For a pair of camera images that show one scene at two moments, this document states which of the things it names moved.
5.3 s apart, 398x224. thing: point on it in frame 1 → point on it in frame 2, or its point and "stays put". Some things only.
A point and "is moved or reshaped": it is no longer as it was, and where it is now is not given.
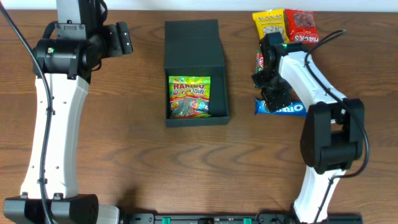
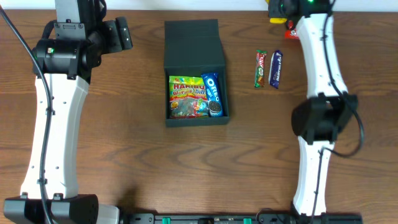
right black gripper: (273, 94) → (277, 11)
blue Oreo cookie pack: (295, 109) → (211, 82)
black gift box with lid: (195, 83) stays put
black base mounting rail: (231, 218) stays put
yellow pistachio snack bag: (271, 21) is moved or reshaped
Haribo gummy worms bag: (189, 96) stays put
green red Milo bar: (259, 61) stays put
